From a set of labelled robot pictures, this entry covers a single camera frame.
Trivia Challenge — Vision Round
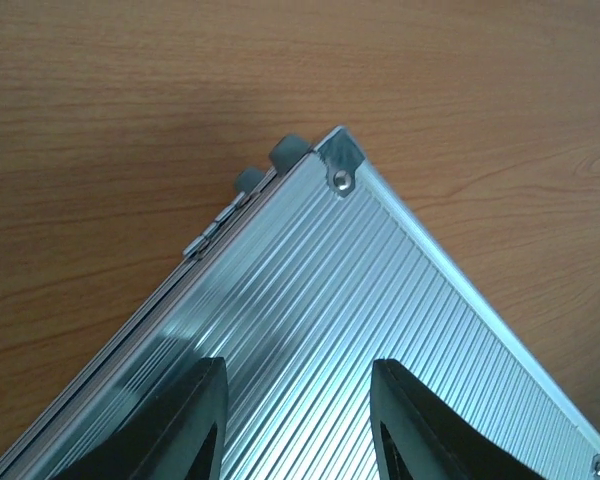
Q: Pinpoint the aluminium poker case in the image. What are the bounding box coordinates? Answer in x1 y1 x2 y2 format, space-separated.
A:
0 126 600 479

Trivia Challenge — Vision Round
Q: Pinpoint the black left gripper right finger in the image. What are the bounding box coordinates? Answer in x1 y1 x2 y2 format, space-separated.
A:
370 359 541 479

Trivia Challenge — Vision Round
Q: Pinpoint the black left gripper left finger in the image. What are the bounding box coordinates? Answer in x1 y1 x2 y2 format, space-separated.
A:
56 357 228 479

